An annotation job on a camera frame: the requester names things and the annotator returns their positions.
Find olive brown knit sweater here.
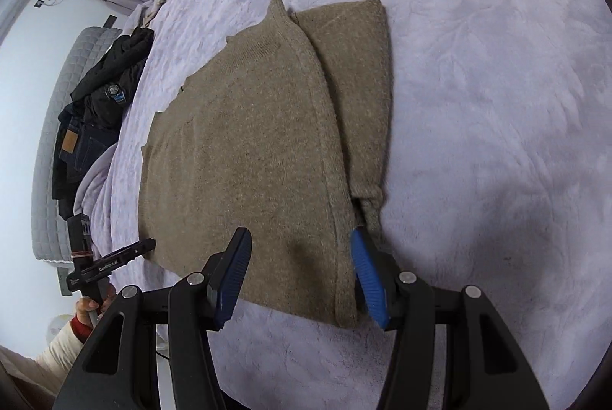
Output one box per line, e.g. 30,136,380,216
138,0,392,328

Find cream sleeve left forearm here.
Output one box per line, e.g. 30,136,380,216
0,316,94,410

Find person's left hand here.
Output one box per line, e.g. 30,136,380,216
76,284,116,327

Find grey quilted headboard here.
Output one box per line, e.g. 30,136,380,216
31,27,120,264

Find dark blue jeans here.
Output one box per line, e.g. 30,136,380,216
54,104,118,183

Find black jacket pile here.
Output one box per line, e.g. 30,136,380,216
52,28,155,220

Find white beige cloth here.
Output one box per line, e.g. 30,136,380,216
137,0,166,28

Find lavender plush bed blanket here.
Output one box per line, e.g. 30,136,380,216
84,0,611,409

